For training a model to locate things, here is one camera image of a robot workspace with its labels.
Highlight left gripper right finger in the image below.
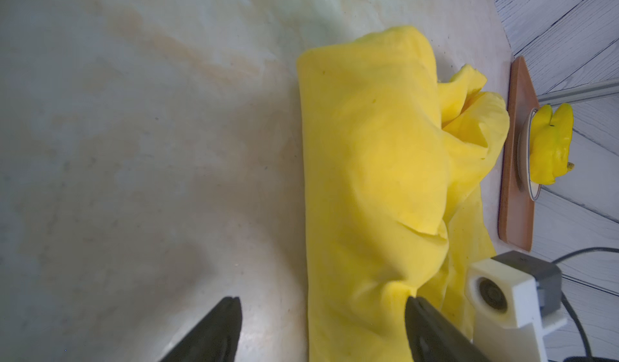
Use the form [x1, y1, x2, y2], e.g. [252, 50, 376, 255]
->
[405, 297, 489, 362]

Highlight black camera cable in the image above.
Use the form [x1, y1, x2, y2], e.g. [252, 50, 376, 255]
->
[548, 246, 619, 362]

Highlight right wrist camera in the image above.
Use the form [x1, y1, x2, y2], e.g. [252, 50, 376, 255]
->
[466, 251, 567, 361]

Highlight yellow banana bunch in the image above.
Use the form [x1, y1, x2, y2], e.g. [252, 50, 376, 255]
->
[530, 103, 575, 186]

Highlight yellow shorts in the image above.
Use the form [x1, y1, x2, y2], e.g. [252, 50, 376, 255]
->
[298, 26, 510, 361]

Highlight brown wooden tray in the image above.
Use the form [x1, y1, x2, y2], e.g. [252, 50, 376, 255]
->
[498, 56, 539, 252]

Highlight right aluminium frame post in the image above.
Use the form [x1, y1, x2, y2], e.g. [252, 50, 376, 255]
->
[538, 79, 619, 106]

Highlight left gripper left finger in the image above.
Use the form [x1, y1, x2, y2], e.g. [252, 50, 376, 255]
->
[161, 297, 243, 362]

